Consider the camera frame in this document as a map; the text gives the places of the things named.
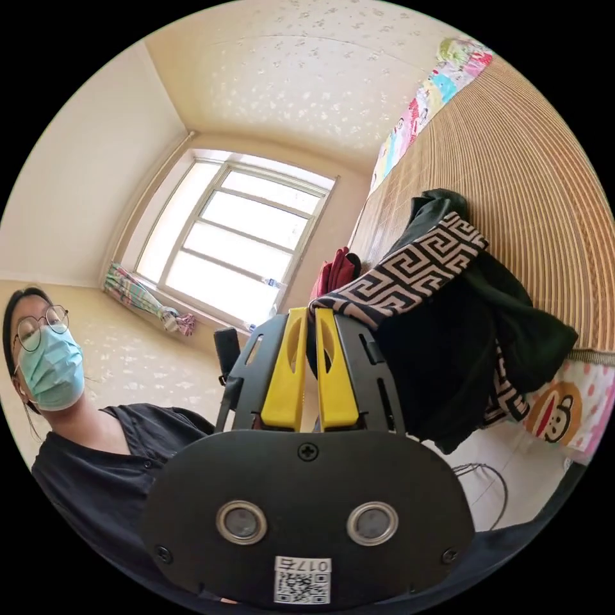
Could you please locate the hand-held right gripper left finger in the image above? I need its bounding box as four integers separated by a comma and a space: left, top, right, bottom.
260, 307, 309, 429

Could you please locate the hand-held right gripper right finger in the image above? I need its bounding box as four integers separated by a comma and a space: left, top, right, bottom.
315, 307, 360, 431

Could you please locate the black long sleeve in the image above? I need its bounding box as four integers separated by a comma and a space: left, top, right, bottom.
309, 188, 580, 455

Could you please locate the pile of clothes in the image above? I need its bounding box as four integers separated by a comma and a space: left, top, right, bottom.
309, 247, 362, 302

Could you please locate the window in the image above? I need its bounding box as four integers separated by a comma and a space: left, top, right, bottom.
133, 149, 338, 333

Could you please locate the striped curtain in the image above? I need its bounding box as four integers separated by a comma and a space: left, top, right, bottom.
104, 261, 197, 338

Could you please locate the person's body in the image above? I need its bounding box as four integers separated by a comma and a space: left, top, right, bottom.
1, 286, 585, 615

